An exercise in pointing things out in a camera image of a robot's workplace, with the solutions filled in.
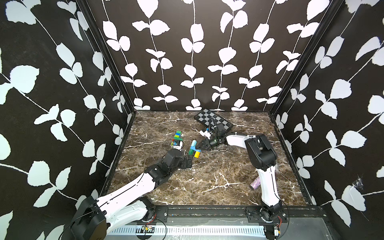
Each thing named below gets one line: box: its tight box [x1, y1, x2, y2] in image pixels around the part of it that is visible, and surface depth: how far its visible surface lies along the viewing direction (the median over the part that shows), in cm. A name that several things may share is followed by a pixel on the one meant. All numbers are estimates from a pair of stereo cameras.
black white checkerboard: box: [194, 108, 234, 133], surface depth 117 cm
